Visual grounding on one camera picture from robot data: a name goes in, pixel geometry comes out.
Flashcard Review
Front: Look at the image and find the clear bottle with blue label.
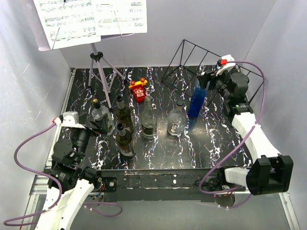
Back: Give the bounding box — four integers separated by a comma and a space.
167, 100, 188, 137

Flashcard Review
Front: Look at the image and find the tall clear bottle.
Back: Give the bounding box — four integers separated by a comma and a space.
141, 95, 157, 138

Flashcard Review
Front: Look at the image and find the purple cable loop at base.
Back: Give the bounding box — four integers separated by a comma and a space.
81, 200, 123, 218

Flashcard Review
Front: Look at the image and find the purple music stand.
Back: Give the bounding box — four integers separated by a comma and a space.
20, 0, 125, 107

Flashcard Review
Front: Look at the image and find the red yellow toy block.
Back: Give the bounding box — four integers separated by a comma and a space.
129, 78, 148, 103

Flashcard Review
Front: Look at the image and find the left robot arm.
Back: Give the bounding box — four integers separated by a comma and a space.
36, 111, 105, 230

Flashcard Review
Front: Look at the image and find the sheet music page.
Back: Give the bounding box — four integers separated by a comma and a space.
34, 0, 101, 50
91, 0, 147, 35

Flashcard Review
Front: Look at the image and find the green wine bottle silver neck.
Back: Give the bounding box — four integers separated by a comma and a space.
116, 123, 135, 158

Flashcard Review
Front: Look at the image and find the dark green wine bottle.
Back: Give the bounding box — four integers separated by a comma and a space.
115, 96, 134, 132

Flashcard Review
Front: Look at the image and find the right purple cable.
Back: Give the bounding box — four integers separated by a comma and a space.
198, 59, 267, 208

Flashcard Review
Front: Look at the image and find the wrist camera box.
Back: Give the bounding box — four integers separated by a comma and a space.
215, 54, 236, 76
62, 111, 79, 127

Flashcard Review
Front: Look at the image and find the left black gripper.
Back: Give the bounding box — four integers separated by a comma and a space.
72, 111, 107, 162

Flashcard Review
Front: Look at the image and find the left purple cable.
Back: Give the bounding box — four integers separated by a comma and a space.
2, 118, 63, 226

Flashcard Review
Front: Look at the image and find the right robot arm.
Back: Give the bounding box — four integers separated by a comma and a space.
197, 70, 294, 196

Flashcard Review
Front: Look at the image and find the black wire wine rack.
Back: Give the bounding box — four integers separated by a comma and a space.
161, 39, 263, 118

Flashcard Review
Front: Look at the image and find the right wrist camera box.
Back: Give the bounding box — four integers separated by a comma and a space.
215, 54, 236, 76

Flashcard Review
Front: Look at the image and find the blue glass bottle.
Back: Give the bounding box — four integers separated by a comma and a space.
188, 81, 207, 117

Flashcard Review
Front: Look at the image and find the right sheet music page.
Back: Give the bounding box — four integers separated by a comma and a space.
91, 0, 147, 35

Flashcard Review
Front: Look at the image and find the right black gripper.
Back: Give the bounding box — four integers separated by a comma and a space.
196, 67, 232, 101

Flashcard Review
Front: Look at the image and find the left sheet music page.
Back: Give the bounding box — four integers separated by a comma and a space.
34, 0, 101, 50

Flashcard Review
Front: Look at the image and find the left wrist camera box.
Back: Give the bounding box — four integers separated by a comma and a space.
62, 111, 79, 127

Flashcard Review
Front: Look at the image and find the small clear black-cap bottle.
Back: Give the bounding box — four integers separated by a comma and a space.
92, 98, 115, 136

